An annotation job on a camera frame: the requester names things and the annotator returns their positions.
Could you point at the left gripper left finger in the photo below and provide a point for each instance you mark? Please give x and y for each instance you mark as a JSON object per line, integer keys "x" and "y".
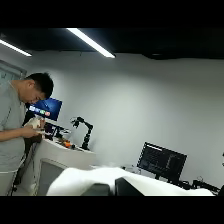
{"x": 98, "y": 190}

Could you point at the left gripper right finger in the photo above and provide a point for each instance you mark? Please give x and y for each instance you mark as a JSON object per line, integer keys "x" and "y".
{"x": 126, "y": 189}

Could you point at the white garment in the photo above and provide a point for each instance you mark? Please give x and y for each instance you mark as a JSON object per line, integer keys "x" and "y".
{"x": 80, "y": 181}

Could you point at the small black robot arm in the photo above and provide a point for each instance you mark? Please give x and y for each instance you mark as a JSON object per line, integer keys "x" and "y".
{"x": 87, "y": 133}

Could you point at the black computer monitor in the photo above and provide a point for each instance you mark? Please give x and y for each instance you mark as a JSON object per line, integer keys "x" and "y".
{"x": 161, "y": 161}

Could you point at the white counter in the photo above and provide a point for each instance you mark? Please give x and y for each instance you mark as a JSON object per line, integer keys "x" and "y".
{"x": 63, "y": 155}

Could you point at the monitor with blue screen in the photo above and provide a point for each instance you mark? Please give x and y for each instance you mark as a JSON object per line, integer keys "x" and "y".
{"x": 50, "y": 107}

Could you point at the person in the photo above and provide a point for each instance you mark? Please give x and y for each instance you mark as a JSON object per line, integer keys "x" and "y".
{"x": 11, "y": 140}

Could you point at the long ceiling lamp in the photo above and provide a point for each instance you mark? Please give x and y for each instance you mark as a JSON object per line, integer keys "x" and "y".
{"x": 91, "y": 43}
{"x": 15, "y": 48}

